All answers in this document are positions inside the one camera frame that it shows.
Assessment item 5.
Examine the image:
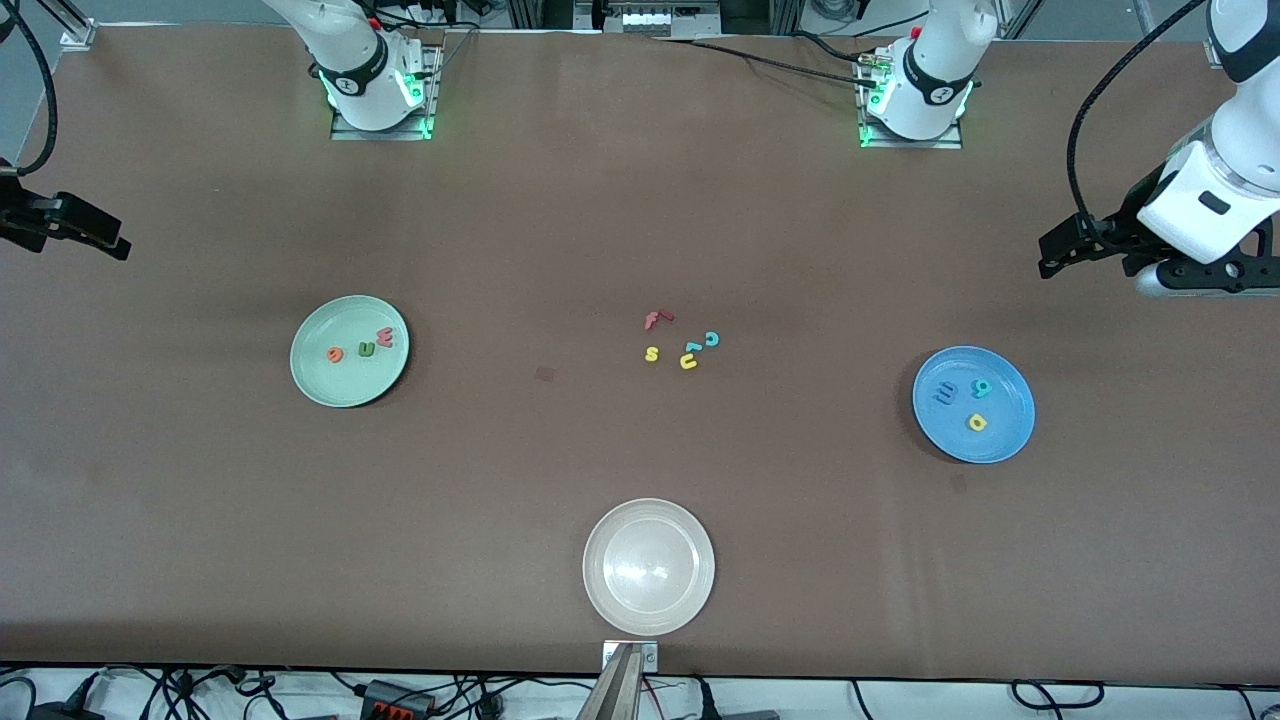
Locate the beige plate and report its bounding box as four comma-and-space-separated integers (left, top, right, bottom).
582, 498, 717, 637

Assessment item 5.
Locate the blue plate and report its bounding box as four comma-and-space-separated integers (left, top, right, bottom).
911, 345, 1037, 465

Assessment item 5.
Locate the looped black floor cable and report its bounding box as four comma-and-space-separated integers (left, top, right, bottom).
1010, 679, 1107, 713

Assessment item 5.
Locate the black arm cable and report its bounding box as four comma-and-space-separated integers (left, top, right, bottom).
0, 0, 59, 177
1066, 0, 1201, 219

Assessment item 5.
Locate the light green plate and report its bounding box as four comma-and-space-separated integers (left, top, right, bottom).
289, 294, 411, 409

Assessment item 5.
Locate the silver control box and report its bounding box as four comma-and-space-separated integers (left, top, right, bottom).
574, 0, 723, 39

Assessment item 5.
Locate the silver camera mount bracket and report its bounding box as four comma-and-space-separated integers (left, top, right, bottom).
601, 640, 660, 673

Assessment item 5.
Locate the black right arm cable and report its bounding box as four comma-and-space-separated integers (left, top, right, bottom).
0, 0, 59, 177

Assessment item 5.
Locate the long black table cable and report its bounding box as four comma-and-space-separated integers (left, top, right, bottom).
650, 38, 881, 88

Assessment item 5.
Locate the aluminium corner post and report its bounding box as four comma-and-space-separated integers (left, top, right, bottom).
58, 0, 98, 50

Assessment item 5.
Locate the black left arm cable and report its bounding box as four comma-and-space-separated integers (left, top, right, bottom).
1066, 0, 1201, 219

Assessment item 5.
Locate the aluminium camera pole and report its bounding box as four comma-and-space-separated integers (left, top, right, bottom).
575, 645, 647, 720

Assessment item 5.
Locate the short black table cable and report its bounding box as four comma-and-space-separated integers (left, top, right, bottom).
795, 32, 873, 65

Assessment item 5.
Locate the tangled black floor cable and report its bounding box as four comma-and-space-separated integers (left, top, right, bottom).
95, 665, 286, 720

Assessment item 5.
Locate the black orange power strip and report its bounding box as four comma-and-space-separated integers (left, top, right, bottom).
358, 679, 438, 718

